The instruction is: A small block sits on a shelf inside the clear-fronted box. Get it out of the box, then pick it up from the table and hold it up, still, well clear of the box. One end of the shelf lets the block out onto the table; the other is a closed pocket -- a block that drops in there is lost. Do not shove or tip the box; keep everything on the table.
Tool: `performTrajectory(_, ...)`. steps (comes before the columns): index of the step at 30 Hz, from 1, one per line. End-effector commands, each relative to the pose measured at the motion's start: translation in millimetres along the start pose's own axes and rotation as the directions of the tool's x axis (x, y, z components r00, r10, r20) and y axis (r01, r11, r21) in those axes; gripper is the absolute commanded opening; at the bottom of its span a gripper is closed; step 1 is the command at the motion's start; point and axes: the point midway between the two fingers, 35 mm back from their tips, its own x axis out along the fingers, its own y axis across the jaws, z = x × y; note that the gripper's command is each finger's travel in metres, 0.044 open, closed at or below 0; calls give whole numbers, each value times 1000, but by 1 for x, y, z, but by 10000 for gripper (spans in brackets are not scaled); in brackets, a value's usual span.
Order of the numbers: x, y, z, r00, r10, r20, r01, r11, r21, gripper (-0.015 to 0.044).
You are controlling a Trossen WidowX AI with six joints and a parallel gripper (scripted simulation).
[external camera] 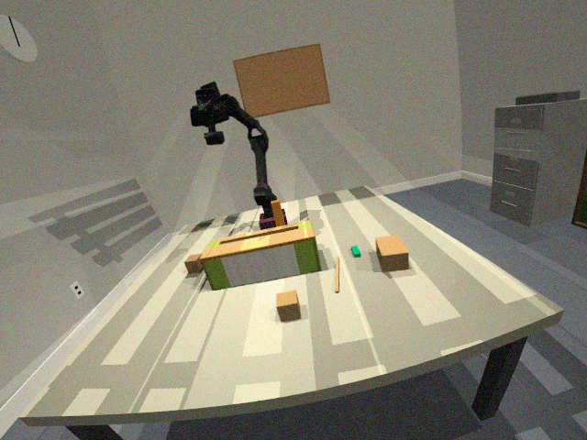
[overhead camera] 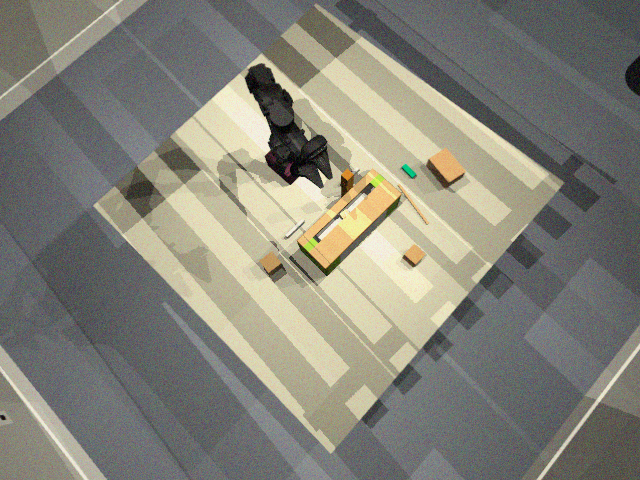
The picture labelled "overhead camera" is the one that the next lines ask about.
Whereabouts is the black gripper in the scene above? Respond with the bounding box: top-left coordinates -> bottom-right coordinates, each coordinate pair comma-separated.
281,128 -> 333,189

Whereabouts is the small green block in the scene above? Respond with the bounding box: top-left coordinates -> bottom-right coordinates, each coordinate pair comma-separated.
401,164 -> 416,179

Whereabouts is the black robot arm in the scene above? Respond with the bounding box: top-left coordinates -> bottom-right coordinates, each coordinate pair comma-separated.
245,63 -> 298,174

